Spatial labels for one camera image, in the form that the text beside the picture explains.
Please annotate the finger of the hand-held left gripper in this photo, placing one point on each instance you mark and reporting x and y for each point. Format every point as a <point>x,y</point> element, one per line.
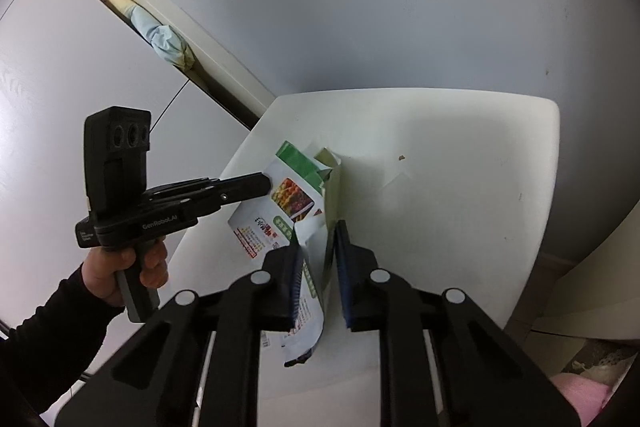
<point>235,188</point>

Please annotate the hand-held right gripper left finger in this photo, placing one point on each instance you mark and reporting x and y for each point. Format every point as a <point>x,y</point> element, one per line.
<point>295,279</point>

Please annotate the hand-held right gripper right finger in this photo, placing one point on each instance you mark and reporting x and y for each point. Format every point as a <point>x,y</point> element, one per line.
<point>345,279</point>

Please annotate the printed white green food bag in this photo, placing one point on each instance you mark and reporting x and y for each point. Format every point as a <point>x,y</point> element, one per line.
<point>287,197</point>

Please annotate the person's left forearm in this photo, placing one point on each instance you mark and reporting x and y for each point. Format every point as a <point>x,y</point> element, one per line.
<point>50,332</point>

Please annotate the person's left hand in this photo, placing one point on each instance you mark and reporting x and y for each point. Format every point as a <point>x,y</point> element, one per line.
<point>102,272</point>

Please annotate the clear plastic film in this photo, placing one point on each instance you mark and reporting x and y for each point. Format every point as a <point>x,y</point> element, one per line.
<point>398,177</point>

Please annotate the light blue cloth bundle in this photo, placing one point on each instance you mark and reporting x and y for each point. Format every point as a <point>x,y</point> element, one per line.
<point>162,37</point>

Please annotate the pink cloth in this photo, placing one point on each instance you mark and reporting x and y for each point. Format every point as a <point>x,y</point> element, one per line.
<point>580,399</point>

